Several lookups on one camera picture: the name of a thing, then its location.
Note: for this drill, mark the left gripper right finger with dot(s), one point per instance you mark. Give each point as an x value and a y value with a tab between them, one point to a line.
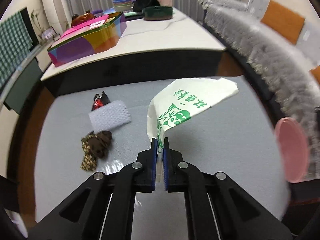
216	206

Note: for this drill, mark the grey quilted sofa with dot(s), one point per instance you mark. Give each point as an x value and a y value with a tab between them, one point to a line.
279	67

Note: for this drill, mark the stacked blue bowls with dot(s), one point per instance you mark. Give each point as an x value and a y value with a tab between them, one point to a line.
122	5

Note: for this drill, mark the dark green oval basket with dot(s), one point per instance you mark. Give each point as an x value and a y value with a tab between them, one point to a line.
157	13

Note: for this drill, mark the colourful gift box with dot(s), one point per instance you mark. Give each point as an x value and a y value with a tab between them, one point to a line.
92	37

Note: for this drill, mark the tv cabinet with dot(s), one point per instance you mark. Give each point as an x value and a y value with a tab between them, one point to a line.
24	79

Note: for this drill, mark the pink plastic trash bin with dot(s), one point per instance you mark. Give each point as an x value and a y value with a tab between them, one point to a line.
294	149

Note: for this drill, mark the far orange cushion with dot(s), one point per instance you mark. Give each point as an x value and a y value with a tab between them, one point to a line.
284	21

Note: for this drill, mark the white top coffee table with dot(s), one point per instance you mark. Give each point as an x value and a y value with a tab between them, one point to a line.
147	51

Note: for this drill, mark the near orange cushion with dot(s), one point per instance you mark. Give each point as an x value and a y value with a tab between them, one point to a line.
316	73

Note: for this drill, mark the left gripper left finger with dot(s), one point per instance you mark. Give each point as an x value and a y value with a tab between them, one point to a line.
101	207

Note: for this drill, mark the orange cushion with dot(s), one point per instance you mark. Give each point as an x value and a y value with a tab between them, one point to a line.
284	21
316	73

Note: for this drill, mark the brown patterned wrapper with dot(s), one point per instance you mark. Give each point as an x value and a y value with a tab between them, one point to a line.
94	146

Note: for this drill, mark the clear plastic wrapper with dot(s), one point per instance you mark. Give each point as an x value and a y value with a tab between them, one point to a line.
110	166

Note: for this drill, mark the grey bubble foam pad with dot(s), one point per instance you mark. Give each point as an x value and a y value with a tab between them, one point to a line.
110	116

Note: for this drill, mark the black red snack wrapper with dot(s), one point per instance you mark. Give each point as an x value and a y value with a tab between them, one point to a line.
100	100

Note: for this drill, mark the white panda paper bag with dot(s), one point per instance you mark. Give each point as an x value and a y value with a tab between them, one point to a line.
181	100

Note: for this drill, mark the green checkered television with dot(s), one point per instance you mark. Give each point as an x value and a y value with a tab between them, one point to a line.
18	39

